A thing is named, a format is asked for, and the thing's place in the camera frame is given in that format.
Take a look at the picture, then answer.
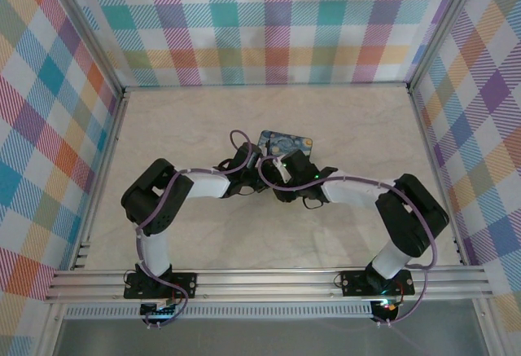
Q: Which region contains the blue starry night tin box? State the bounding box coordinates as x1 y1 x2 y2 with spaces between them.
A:
256 129 314 160

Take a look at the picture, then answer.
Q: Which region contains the small circuit board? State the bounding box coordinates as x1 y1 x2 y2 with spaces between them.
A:
140 298 182 317
372 297 402 313

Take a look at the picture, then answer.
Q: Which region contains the grey metal panel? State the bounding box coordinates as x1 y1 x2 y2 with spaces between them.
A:
52 298 496 356

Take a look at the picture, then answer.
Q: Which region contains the long aluminium frame rail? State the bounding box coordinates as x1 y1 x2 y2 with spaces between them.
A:
121 81 410 93

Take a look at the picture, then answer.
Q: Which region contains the aluminium mounting rail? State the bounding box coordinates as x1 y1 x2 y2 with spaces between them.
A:
43 265 492 304

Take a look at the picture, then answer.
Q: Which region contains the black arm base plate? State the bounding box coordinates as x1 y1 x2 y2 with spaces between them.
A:
123 270 199 300
339 270 414 297

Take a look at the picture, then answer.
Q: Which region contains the slotted grey cable tray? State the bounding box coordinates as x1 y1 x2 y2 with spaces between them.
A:
64 305 374 319

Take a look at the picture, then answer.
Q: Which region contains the aluminium side frame rail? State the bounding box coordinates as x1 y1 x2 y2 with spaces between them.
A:
406 86 469 267
71 86 131 271

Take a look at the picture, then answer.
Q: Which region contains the aluminium corner post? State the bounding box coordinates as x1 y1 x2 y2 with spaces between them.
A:
406 0 484 92
50 0 125 94

